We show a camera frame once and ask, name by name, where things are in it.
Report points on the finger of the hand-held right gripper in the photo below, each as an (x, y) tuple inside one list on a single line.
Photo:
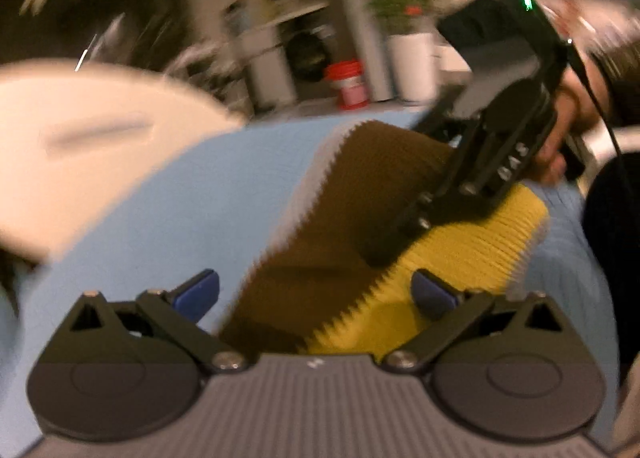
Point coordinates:
[(440, 210), (440, 123)]

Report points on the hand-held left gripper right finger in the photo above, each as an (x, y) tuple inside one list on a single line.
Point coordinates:
[(432, 293)]

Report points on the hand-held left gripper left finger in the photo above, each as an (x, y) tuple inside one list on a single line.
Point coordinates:
[(200, 290)]

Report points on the person's right hand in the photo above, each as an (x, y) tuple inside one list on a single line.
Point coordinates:
[(567, 110)]

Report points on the white planter with green plant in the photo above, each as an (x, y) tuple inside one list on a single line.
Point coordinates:
[(412, 63)]

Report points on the blue textured mat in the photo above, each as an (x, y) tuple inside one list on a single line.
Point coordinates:
[(175, 213)]

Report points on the red bucket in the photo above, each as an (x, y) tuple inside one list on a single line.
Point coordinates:
[(350, 83)]

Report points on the grey washing machine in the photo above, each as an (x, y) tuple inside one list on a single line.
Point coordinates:
[(307, 53)]

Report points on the person's dark clothing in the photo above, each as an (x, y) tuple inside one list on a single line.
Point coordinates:
[(612, 248)]

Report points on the beige chair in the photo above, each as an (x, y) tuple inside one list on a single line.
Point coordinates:
[(75, 148)]

